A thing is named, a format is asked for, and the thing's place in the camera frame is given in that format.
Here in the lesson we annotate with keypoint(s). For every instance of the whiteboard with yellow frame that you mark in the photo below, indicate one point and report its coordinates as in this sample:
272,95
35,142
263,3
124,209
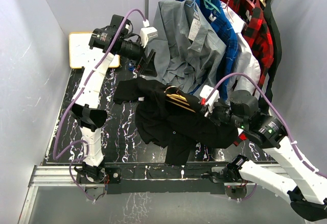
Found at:
80,54

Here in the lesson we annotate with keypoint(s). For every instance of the blue plaid shirt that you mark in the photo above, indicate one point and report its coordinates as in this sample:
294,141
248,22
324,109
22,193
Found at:
225,32

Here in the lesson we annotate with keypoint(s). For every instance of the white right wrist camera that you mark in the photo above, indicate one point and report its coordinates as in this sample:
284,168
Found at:
208,96

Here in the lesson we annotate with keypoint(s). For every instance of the pink hanger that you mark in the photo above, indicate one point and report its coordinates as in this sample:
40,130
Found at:
232,8

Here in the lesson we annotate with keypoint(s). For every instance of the red black plaid shirt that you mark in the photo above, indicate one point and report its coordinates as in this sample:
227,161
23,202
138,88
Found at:
257,35

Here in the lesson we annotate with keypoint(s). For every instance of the black hanging jacket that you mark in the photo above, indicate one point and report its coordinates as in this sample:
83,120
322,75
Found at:
277,47

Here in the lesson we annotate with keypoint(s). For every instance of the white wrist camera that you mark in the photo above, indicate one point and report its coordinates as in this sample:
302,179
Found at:
208,96
147,33

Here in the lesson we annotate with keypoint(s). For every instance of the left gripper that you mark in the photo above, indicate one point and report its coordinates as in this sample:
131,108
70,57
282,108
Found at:
149,69

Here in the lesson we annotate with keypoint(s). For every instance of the blue stapler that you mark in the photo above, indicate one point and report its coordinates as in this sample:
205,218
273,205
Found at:
131,66

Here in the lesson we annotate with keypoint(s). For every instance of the white shirt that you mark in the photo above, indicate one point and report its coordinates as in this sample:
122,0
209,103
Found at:
245,62

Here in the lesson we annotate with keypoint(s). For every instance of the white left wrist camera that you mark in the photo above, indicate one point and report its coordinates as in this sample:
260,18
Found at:
147,33

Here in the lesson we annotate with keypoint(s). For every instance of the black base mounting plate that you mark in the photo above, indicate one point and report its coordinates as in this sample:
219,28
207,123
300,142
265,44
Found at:
194,177

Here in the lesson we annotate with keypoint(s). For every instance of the grey shirt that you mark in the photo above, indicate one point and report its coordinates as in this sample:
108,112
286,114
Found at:
188,50

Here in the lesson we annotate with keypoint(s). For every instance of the aluminium frame rail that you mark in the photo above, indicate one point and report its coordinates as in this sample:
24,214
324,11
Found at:
54,198

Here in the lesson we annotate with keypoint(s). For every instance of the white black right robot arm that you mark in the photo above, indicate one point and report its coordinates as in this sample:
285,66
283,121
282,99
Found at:
303,189

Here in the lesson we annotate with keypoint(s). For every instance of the teal hanger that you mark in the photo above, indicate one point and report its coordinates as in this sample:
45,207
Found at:
211,5

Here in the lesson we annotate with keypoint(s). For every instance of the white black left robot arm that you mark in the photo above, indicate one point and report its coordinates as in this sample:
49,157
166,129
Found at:
114,39

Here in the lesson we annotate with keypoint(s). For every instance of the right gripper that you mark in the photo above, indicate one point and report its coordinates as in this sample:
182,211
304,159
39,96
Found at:
219,103

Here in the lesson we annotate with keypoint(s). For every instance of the yellow clothes hanger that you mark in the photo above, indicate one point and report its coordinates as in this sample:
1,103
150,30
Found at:
173,96

